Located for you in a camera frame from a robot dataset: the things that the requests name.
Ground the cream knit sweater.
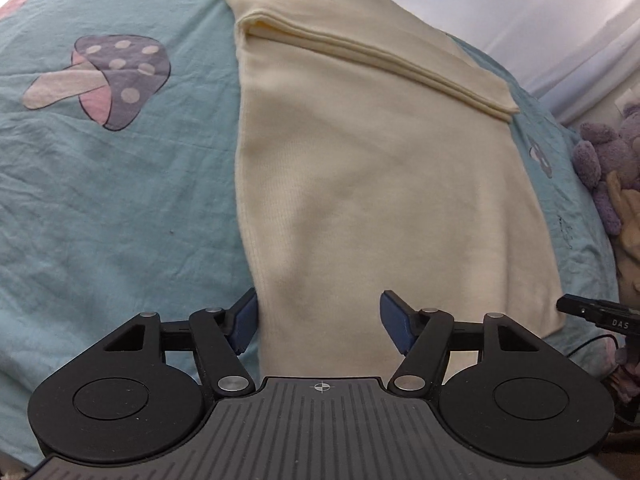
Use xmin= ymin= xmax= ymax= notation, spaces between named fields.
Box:
xmin=224 ymin=0 xmax=564 ymax=378

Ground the purple plush toy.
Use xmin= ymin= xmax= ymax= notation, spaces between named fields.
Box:
xmin=570 ymin=102 xmax=640 ymax=311

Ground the teal mushroom print bedsheet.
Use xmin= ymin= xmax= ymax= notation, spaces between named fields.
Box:
xmin=0 ymin=0 xmax=624 ymax=468

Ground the black cable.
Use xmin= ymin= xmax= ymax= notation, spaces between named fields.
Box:
xmin=564 ymin=332 xmax=626 ymax=361

